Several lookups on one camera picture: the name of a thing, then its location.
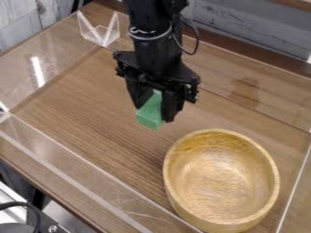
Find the clear acrylic corner bracket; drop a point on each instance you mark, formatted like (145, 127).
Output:
(101, 35)

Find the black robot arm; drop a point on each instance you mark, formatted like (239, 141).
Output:
(156, 16)

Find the brown wooden bowl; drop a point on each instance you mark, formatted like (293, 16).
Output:
(221, 180)

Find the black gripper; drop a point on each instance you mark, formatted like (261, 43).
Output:
(153, 67)

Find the green rectangular block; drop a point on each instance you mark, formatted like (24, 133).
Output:
(148, 114)

